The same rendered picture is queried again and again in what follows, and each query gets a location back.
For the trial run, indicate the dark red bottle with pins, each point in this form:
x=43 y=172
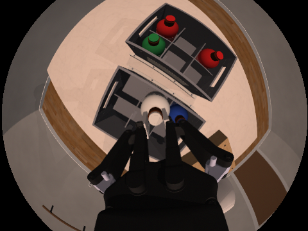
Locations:
x=209 y=58
x=168 y=28

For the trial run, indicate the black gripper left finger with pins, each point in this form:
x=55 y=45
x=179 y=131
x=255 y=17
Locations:
x=113 y=165

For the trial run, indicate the beige bottle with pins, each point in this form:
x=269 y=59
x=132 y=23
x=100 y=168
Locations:
x=153 y=102

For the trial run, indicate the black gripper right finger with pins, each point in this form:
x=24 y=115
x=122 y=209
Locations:
x=213 y=159

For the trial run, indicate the dark grey divided crate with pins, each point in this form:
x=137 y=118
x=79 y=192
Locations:
x=178 y=59
x=123 y=106

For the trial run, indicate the green bottle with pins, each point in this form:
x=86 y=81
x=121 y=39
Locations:
x=154 y=44

